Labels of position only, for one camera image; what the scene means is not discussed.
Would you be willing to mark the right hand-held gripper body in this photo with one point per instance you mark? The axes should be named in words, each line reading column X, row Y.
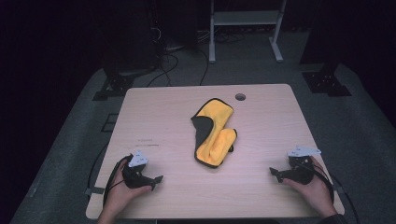
column 299, row 175

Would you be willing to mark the person's right hand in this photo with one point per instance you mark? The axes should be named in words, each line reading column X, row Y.
column 317, row 193

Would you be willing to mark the black floor frame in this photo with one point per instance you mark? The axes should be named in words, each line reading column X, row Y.
column 109, row 123

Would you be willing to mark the grey tape strip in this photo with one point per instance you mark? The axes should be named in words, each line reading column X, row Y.
column 95, row 190

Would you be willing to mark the person's left hand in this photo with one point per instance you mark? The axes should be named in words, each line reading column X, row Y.
column 118, row 196

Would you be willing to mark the white metal stand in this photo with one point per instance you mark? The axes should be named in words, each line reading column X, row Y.
column 246, row 18

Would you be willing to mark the yellow and grey cloth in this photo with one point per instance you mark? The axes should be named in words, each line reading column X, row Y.
column 214, row 143

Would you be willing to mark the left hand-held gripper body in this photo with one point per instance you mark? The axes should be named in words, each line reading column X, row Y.
column 134, row 179

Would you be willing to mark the black stand base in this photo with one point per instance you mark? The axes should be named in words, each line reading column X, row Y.
column 115, row 87
column 327, row 82

